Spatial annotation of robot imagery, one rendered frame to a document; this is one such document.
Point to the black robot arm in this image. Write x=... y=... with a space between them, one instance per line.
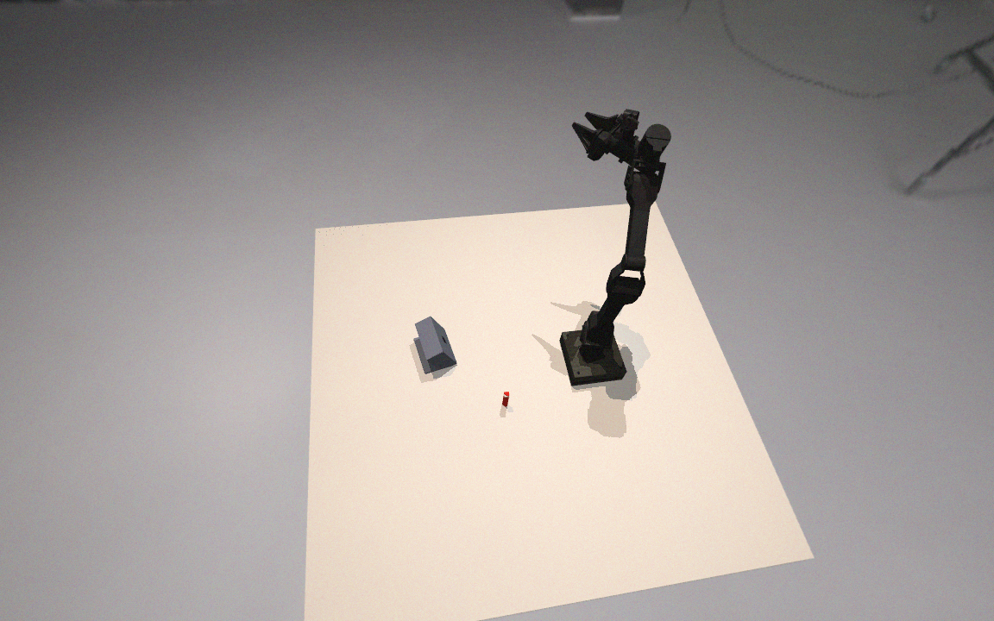
x=642 y=189

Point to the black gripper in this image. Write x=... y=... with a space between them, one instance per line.
x=602 y=140

